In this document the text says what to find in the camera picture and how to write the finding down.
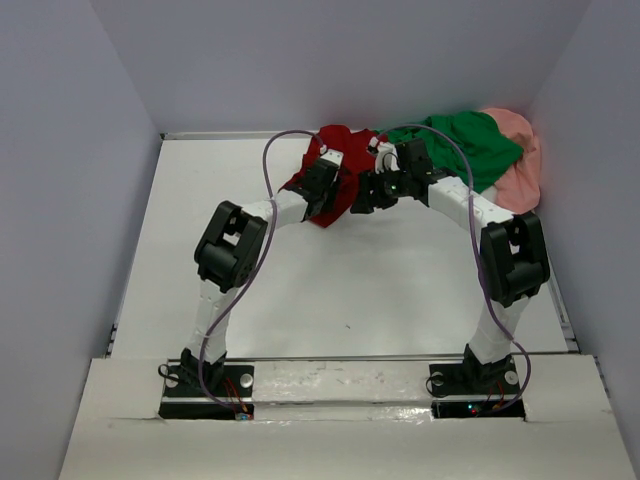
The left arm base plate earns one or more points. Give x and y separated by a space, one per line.
233 395

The green t shirt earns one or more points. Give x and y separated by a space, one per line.
477 135

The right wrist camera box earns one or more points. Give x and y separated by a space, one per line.
385 155

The aluminium right table rail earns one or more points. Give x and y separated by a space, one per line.
545 327

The red t shirt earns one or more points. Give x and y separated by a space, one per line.
356 159

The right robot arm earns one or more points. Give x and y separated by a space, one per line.
509 252

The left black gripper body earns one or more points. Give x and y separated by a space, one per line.
329 196

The white front cover board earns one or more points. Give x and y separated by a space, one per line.
346 420

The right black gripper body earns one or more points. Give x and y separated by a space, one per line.
390 186

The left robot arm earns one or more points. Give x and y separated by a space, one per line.
232 250

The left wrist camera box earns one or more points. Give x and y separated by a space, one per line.
330 157

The pink t shirt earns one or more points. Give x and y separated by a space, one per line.
518 189

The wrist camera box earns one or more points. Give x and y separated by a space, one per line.
385 155
330 157

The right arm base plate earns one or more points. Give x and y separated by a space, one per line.
456 398

